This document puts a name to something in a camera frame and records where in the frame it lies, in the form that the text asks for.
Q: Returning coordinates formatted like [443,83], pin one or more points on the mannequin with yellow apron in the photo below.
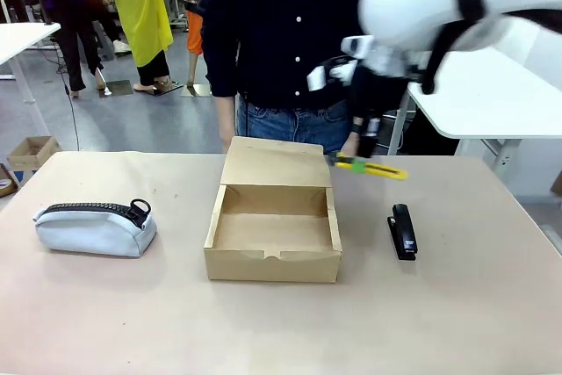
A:
[142,10]

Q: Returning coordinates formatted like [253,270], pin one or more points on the open brown cardboard box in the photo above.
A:
[272,225]

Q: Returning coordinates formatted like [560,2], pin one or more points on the brown tape roll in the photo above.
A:
[5,182]

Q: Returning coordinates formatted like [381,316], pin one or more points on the person's left hand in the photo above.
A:
[350,146]

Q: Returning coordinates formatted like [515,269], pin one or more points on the yellow utility knife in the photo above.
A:
[382,169]

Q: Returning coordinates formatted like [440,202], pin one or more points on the white table with rounded corner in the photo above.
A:
[492,98]

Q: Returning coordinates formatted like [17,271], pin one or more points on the mannequin in dark clothes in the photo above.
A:
[72,19]

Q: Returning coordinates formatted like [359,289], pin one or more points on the person in dark shirt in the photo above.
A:
[281,32]

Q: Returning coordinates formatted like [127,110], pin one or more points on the black stapler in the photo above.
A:
[404,232]

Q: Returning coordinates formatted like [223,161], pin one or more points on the grey zipper pouch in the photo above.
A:
[94,230]

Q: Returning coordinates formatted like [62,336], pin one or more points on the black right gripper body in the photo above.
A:
[373,89]

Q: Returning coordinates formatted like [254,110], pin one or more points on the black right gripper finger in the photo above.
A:
[369,140]
[356,131]

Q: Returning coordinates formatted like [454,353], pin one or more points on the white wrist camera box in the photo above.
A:
[327,74]

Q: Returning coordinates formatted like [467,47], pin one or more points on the white table with legs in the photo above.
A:
[19,41]

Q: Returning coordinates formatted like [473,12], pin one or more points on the small cardboard box on floor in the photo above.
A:
[33,151]

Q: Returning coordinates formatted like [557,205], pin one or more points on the person's right forearm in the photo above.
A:
[226,122]

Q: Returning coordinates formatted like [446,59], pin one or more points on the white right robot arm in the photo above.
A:
[408,2]

